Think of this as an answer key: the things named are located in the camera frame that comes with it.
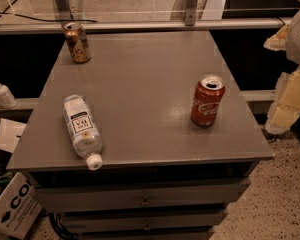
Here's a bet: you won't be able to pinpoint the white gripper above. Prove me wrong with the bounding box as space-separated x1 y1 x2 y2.
263 10 300 135

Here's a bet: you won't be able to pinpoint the red coke can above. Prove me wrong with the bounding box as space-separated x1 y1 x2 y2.
191 74 225 127

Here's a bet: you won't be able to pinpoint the gold brown soda can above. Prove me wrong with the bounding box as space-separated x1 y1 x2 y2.
63 22 91 63

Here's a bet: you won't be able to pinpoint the grey drawer cabinet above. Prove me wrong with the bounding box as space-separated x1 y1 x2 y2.
8 31 272 240

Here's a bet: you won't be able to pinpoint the clear plastic water bottle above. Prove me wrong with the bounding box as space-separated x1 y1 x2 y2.
63 95 103 171

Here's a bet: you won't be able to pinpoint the white pump dispenser bottle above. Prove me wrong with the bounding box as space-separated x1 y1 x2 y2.
0 83 17 109

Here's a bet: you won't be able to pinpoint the white cardboard box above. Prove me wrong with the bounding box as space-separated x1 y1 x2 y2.
0 118 41 240

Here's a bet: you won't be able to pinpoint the black floor cable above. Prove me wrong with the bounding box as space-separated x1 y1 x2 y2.
266 132 280 144

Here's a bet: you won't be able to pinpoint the grey metal bracket post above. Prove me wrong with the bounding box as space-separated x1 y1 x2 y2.
184 0 198 26

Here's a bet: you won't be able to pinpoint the black cable on ledge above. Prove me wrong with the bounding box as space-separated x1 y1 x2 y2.
0 11 99 24

